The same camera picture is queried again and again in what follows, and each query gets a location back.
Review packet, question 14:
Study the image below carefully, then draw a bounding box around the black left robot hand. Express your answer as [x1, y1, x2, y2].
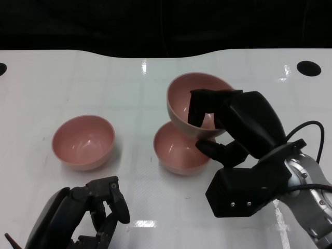
[24, 175, 131, 249]

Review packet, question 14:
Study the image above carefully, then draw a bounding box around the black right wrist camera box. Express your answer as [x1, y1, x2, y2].
[205, 139, 307, 218]

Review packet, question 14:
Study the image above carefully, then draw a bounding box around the pink bowl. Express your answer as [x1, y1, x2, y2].
[153, 121, 212, 176]
[167, 72, 236, 140]
[51, 115, 116, 171]

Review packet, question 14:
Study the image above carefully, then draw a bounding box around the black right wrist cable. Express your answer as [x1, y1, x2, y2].
[284, 120, 332, 194]

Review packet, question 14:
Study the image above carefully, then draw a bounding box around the black backdrop cloth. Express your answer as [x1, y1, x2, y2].
[0, 0, 332, 58]

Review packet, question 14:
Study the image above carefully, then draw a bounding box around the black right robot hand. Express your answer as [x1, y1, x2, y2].
[187, 89, 288, 169]

